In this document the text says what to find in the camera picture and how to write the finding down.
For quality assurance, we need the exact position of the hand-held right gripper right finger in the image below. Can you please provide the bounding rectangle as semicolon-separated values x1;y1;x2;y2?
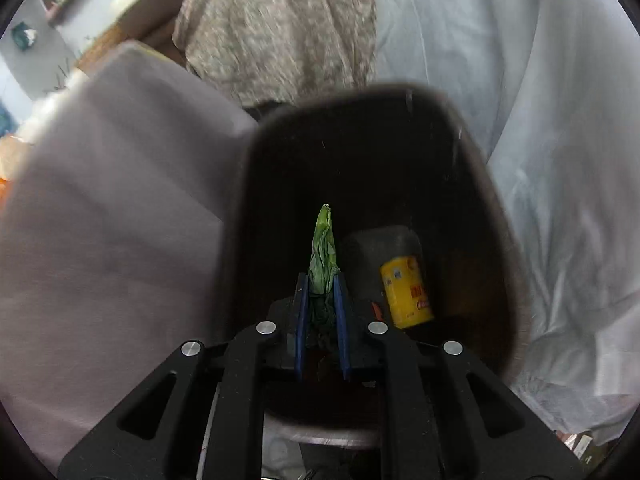
333;274;587;480

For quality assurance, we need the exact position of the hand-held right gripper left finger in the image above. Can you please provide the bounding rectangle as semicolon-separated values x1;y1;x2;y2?
57;272;311;480

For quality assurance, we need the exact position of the green wrapper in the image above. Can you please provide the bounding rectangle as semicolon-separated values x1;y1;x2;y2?
306;204;343;348

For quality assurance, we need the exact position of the brown plastic trash bin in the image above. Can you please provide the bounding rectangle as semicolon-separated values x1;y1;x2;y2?
220;82;533;448

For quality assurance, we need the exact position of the pink tablecloth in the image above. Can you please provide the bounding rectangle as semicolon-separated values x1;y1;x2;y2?
0;42;258;471

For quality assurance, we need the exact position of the floral patterned cloth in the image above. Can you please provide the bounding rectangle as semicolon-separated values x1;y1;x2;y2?
172;0;378;108

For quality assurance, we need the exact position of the teal wall holder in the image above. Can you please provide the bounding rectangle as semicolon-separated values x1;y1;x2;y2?
11;21;40;52

